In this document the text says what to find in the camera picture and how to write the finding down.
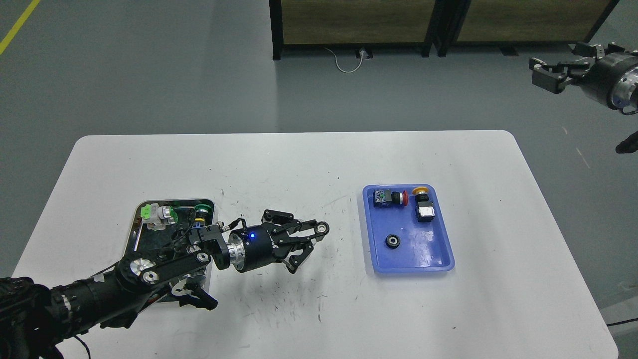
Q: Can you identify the wooden cabinet left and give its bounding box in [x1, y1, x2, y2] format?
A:
[269, 0, 445, 61]

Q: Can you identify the silver metal tray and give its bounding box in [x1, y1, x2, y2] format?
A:
[125, 198, 216, 305]

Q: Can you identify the black cable at left edge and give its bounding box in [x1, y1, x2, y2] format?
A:
[72, 334, 93, 359]

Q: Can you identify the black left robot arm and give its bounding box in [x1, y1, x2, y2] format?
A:
[1, 206, 330, 359]

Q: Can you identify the yellow push button switch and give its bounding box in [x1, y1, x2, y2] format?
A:
[412, 186, 437, 222]

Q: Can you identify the dark green push button switch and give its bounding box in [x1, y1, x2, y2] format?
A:
[191, 203, 214, 228]

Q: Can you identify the wooden cabinet right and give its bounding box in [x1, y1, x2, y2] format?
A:
[434, 0, 618, 57]

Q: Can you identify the black gear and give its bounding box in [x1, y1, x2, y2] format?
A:
[315, 222, 330, 236]
[385, 234, 401, 249]

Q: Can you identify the light green push button switch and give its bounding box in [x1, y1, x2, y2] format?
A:
[140, 203, 178, 230]

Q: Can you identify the wooden cabinet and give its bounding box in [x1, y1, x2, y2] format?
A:
[434, 0, 618, 57]
[269, 0, 445, 61]

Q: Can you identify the white cable on floor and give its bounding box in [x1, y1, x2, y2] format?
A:
[324, 47, 372, 73]

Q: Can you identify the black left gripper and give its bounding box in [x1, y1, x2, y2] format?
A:
[229, 209, 325, 274]

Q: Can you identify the red push button switch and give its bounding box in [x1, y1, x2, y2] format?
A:
[373, 188, 409, 207]

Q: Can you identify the blue plastic tray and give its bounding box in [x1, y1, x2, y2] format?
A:
[362, 184, 456, 274]

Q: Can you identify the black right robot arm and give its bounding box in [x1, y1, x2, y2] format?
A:
[528, 42, 638, 117]

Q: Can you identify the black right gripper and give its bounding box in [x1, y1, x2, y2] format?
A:
[528, 42, 638, 108]

